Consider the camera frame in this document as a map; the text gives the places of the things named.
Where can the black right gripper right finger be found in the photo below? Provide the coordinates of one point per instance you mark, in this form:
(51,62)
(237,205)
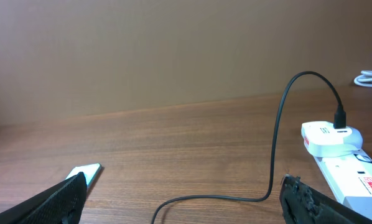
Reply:
(302,204)

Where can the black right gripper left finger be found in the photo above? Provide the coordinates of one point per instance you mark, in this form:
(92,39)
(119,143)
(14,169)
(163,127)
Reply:
(62,203)

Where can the blue Galaxy smartphone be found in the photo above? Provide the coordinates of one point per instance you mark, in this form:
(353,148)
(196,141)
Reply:
(90,172)

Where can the white USB charger plug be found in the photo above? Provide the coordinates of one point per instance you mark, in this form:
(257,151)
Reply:
(321,139)

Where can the white power strip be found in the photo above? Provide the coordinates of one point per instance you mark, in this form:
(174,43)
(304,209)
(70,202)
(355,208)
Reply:
(350,179)

